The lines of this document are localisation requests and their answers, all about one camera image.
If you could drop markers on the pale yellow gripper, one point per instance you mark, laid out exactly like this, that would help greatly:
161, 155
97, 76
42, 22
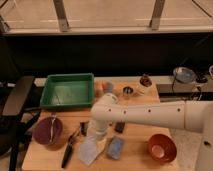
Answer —
100, 138

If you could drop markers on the light blue towel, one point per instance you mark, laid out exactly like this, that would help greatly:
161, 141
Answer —
90, 149

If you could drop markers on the red bowl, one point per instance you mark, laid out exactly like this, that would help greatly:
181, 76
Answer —
162, 149

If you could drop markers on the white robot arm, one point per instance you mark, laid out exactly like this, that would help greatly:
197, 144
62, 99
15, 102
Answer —
195, 116

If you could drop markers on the metal spoon in bowl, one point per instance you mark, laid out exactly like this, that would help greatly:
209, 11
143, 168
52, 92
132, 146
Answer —
53, 118

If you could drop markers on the purple bowl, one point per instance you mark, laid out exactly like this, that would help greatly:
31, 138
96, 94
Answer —
41, 132

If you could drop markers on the metal bowl on shelf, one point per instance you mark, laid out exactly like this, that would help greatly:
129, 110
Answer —
184, 75

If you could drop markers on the blue sponge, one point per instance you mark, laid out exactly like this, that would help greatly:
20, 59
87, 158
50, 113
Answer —
115, 148

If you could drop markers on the black rectangular block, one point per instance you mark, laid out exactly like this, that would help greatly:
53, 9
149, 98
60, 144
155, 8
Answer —
119, 127

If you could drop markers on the small black metal clip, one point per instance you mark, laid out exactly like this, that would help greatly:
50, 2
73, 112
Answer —
84, 127

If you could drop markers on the blue cup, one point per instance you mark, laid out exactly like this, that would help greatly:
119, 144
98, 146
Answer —
107, 87

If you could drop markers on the green plastic tray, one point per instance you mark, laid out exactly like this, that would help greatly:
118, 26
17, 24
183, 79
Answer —
67, 91

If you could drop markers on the small metal cup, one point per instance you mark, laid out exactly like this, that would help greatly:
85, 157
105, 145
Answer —
128, 91

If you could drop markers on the white cup with brown contents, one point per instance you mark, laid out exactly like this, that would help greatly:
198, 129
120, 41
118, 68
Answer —
145, 84

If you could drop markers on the black handled knife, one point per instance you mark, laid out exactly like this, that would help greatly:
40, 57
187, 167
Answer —
69, 147

